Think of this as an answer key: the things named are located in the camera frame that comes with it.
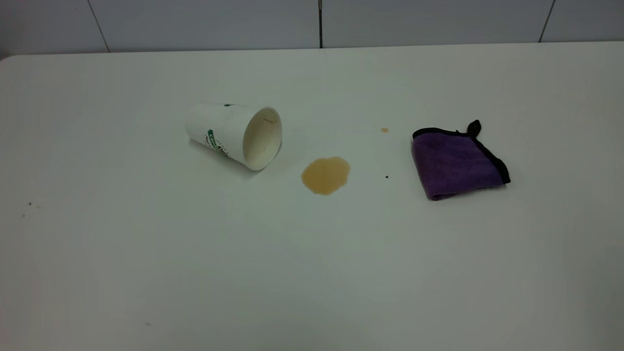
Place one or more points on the brown coffee spill puddle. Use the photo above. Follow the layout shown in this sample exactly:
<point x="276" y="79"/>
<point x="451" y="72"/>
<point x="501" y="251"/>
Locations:
<point x="325" y="175"/>

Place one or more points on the white paper coffee cup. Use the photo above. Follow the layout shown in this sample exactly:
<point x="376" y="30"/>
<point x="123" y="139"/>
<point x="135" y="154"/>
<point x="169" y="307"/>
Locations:
<point x="219" y="126"/>

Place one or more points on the purple cloth with black trim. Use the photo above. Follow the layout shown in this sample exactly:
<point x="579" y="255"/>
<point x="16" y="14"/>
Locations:
<point x="453" y="163"/>

